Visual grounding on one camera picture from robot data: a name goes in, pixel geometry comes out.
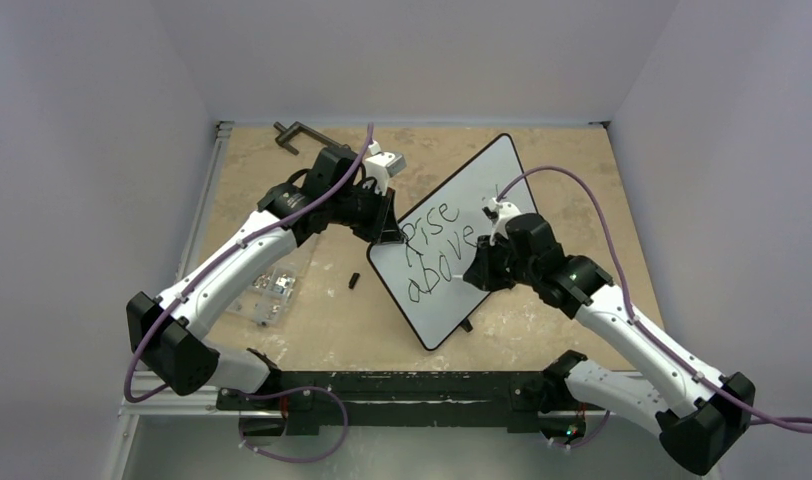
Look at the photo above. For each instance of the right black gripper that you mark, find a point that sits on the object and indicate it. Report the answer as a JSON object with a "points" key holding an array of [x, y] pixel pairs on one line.
{"points": [[482, 266]]}

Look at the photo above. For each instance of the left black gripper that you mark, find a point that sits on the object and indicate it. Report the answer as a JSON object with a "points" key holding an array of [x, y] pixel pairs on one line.
{"points": [[383, 216]]}

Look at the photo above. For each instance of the white whiteboard black frame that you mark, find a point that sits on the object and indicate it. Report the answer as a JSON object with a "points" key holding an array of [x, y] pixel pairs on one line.
{"points": [[441, 233]]}

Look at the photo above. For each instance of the black marker cap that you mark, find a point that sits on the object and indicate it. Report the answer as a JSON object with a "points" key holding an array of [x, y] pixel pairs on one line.
{"points": [[354, 280]]}

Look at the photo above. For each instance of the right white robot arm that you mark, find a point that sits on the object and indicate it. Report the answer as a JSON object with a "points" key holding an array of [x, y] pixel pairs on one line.
{"points": [[696, 411]]}

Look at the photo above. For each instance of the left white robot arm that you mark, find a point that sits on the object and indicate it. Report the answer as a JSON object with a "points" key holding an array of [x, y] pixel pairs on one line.
{"points": [[289, 214]]}

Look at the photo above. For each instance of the clear plastic screw box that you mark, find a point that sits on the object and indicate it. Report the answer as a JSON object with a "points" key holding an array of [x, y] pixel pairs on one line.
{"points": [[270, 295]]}

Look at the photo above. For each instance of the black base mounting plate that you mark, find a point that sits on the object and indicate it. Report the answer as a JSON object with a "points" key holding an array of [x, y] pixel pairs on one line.
{"points": [[301, 403]]}

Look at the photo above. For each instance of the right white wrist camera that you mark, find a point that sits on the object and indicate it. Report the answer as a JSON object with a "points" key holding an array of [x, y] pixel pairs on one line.
{"points": [[500, 213]]}

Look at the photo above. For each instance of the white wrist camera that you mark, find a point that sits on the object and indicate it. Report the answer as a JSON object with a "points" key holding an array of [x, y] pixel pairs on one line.
{"points": [[500, 213], [382, 166]]}

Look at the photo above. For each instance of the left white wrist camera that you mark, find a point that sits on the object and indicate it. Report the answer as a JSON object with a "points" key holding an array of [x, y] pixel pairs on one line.
{"points": [[382, 166]]}

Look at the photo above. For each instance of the aluminium rail frame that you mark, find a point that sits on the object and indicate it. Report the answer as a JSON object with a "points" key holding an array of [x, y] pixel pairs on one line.
{"points": [[153, 334]]}

